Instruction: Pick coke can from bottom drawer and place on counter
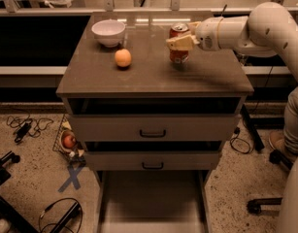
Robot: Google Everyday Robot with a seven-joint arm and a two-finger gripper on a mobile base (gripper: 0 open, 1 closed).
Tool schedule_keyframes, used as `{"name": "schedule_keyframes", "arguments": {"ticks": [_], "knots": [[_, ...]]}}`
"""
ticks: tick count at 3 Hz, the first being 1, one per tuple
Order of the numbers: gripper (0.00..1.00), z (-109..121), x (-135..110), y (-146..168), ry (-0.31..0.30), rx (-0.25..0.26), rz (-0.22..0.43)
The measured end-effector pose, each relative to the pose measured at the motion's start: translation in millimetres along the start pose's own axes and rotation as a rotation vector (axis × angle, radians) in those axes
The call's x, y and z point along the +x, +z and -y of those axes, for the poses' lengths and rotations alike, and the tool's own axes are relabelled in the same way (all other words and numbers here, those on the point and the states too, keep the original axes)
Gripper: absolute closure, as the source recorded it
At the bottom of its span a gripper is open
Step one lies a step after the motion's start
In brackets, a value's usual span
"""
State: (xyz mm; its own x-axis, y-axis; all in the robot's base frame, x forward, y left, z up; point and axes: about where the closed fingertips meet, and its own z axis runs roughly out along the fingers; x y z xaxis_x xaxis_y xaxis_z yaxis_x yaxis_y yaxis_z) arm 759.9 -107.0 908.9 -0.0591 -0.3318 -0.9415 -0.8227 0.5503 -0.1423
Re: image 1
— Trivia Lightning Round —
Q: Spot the bottom open grey drawer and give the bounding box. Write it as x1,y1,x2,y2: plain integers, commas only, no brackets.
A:
95,171,212,233

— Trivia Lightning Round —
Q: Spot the black power adapter cable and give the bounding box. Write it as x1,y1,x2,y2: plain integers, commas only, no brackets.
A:
6,109,54,145

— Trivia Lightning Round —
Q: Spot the black cable loop right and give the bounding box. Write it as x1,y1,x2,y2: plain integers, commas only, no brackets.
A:
229,126,254,155

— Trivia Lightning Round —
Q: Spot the top grey drawer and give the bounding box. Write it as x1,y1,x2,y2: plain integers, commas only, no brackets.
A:
66,97,242,143

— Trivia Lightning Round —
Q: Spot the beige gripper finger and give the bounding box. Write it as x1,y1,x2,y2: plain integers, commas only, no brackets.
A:
187,21,201,35
166,34,199,51

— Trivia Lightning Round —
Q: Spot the orange fruit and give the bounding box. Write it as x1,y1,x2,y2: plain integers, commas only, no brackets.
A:
115,49,132,68

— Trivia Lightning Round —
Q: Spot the middle grey drawer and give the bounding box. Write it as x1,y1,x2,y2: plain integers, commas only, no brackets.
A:
84,142,220,171

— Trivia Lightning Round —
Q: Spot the wire basket on floor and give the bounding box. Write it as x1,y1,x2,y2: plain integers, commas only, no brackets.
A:
52,115,85,163

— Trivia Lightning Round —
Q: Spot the blue tape cross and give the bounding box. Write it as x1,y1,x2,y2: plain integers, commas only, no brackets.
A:
58,164,84,193

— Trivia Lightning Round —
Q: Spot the red apple in basket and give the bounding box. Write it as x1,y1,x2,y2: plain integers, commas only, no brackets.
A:
62,135,77,149

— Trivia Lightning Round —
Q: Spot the person leg and shoe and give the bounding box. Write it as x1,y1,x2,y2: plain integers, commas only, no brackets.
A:
269,86,298,162

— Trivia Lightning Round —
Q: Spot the white ceramic bowl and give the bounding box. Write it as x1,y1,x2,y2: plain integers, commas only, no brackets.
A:
91,19,125,48

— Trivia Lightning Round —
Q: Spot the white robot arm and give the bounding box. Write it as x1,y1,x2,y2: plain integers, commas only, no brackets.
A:
166,2,298,233

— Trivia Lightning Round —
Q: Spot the grey drawer cabinet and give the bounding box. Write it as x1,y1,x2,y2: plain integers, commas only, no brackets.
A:
55,11,255,233

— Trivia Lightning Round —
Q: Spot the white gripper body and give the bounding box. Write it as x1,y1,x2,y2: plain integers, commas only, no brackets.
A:
195,17,223,51

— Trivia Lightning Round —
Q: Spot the black chair base leg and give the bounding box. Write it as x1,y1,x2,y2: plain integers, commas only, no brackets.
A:
247,150,293,215

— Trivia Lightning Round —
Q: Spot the red coke can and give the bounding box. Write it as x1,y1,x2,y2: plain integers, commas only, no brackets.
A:
169,22,188,64

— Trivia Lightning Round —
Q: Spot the black cable loop bottom-left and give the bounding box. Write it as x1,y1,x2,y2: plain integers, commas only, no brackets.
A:
38,197,83,233

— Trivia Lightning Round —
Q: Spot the black stand leg left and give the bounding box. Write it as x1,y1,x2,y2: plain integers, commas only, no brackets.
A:
0,151,38,233

